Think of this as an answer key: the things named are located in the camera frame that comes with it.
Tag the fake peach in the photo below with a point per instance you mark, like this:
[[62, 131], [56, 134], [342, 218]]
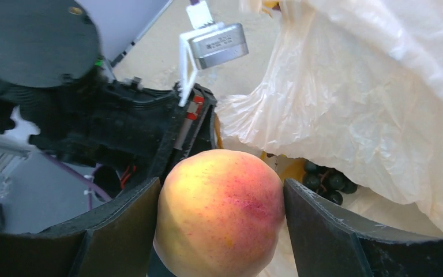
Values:
[[219, 214]]

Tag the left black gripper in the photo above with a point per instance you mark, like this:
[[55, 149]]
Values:
[[119, 125]]

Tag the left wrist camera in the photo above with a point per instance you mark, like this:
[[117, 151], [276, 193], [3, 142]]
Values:
[[209, 44]]

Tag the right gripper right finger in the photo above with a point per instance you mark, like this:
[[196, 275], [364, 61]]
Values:
[[329, 240]]

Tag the black fake grapes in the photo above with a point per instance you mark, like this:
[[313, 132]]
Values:
[[327, 182]]

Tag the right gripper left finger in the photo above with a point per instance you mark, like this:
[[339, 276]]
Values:
[[114, 239]]

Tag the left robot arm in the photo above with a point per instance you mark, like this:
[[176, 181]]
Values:
[[51, 69]]

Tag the yellow fake fruit in bag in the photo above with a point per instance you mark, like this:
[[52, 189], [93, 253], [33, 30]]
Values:
[[285, 167]]

